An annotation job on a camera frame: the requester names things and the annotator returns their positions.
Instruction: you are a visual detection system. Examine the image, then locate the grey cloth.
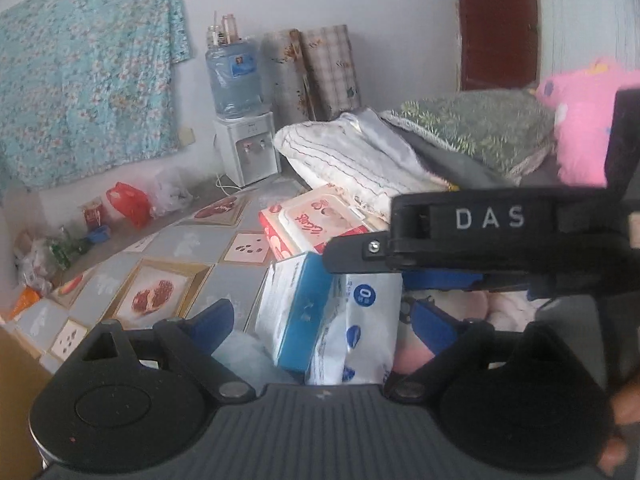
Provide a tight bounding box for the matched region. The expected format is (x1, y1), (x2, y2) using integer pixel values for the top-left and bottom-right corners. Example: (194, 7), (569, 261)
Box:
(404, 130), (512, 194)

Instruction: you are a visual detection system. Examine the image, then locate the clear cosmetic bottle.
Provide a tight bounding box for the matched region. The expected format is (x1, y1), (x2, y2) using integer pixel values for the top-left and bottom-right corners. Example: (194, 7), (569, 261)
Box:
(222, 13), (242, 44)

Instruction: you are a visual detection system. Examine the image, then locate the person's right hand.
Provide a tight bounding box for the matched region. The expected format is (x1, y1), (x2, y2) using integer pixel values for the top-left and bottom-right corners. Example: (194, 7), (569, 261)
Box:
(599, 384), (640, 479)

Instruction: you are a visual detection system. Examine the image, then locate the grey floral rolled mat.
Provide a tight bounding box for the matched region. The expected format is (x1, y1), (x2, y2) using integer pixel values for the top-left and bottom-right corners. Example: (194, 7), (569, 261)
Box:
(261, 29), (314, 126)

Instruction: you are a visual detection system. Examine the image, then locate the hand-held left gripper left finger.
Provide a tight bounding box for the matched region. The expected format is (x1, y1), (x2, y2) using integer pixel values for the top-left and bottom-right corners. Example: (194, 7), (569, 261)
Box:
(80, 298), (259, 404)

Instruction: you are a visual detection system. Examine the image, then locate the white striped quilt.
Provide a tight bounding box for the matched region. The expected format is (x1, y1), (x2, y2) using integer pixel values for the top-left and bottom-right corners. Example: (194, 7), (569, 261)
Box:
(273, 107), (451, 222)

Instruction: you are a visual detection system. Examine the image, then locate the crumpled clear bag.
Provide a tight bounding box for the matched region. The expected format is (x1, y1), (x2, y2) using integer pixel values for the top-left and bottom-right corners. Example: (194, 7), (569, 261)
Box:
(12, 230), (57, 294)

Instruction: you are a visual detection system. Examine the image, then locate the pink wet wipes pack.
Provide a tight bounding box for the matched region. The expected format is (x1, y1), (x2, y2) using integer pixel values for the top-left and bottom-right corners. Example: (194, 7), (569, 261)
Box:
(258, 183), (387, 264)

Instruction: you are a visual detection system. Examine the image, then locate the dark red door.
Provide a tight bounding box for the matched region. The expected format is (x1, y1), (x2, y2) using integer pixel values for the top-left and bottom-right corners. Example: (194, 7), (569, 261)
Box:
(454, 0), (544, 92)

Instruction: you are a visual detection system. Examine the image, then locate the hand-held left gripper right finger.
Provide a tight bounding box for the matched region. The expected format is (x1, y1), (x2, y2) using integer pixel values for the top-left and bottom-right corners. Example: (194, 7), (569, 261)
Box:
(382, 296), (567, 404)

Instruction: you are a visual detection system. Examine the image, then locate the orange packet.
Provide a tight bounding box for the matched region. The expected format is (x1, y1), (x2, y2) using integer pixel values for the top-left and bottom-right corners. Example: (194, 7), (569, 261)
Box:
(7, 285), (42, 322)

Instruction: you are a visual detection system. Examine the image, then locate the white water dispenser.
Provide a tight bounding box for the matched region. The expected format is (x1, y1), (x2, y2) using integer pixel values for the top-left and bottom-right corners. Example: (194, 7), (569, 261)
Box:
(214, 112), (281, 189)

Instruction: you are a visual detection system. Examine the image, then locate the red plastic bag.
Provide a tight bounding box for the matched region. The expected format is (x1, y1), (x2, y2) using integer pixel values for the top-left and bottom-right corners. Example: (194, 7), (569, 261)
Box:
(105, 181), (152, 229)

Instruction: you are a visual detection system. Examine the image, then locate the green floral blanket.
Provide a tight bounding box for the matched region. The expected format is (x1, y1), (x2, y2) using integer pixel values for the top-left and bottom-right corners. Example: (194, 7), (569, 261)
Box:
(382, 88), (557, 179)

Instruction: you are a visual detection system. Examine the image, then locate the green bottle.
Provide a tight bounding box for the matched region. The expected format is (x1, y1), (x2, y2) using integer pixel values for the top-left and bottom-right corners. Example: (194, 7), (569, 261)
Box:
(47, 237), (92, 269)

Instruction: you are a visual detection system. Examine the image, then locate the clear plastic bag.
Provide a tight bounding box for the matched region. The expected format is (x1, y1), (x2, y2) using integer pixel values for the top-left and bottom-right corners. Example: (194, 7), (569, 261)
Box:
(149, 167), (195, 219)

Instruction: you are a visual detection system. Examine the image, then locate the blue floral wall cloth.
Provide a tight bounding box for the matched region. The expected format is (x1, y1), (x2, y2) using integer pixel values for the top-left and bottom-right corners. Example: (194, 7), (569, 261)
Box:
(0, 0), (194, 192)

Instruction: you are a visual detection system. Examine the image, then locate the pink plush pillow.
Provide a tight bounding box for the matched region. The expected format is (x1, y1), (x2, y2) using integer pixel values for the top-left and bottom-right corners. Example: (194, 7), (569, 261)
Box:
(535, 57), (640, 186)

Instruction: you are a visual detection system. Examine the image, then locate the pink knit cloth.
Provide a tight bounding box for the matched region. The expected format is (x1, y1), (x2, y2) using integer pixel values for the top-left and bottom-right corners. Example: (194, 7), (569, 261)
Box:
(486, 292), (539, 334)

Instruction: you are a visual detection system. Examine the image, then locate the light blue tissue pack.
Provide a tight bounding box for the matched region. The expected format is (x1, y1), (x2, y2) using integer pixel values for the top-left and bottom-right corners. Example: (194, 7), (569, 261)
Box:
(255, 252), (337, 374)

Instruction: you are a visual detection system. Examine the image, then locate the plaid rolled mat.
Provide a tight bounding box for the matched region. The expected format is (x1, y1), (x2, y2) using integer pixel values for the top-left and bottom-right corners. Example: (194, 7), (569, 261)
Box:
(300, 23), (362, 121)

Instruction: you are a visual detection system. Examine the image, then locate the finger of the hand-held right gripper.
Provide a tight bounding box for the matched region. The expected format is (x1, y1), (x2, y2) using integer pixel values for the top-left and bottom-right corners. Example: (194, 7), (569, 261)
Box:
(322, 230), (488, 295)

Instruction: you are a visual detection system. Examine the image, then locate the white cable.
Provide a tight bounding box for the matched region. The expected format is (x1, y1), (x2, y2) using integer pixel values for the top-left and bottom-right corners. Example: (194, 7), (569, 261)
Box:
(215, 172), (252, 197)

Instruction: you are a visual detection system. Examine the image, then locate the white teal packet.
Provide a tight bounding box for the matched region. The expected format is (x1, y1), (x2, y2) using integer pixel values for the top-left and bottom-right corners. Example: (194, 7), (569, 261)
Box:
(305, 272), (404, 387)

